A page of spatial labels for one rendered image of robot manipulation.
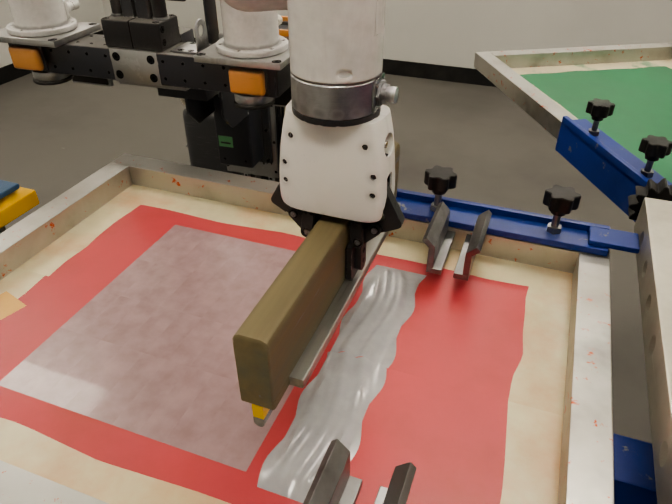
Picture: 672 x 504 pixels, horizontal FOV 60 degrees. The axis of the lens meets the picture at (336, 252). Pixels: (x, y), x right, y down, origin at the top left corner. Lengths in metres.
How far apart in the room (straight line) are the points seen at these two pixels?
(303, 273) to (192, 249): 0.39
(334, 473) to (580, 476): 0.21
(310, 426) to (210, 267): 0.31
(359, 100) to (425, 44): 4.03
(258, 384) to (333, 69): 0.25
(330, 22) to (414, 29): 4.05
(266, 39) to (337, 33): 0.60
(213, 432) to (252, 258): 0.29
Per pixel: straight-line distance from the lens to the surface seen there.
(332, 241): 0.52
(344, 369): 0.64
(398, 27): 4.51
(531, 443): 0.62
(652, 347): 0.68
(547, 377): 0.68
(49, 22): 1.28
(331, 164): 0.50
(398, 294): 0.74
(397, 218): 0.53
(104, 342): 0.73
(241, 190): 0.92
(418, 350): 0.68
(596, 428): 0.60
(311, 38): 0.45
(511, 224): 0.83
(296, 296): 0.46
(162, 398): 0.65
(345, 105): 0.46
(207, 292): 0.77
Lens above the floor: 1.43
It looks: 35 degrees down
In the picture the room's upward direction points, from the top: straight up
